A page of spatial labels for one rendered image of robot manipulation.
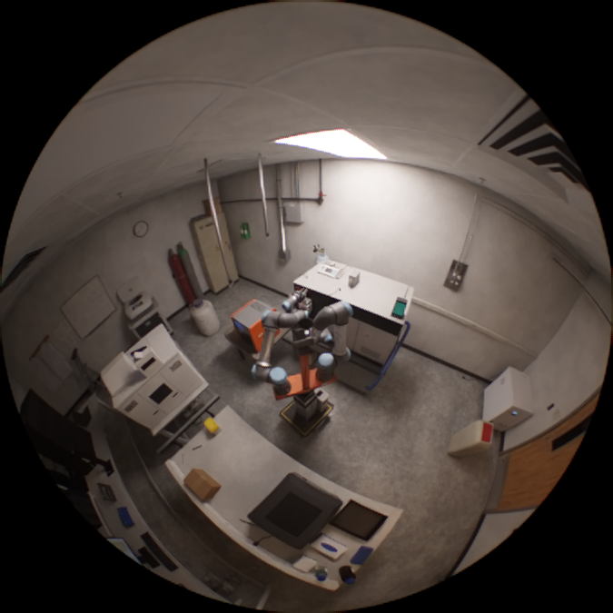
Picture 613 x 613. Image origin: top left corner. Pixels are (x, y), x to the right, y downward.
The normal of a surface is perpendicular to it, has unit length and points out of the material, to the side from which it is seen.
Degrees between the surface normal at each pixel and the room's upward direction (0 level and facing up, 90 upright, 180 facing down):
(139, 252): 90
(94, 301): 90
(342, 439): 0
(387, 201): 90
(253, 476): 0
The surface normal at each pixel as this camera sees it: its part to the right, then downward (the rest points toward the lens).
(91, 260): 0.82, 0.35
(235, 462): -0.03, -0.77
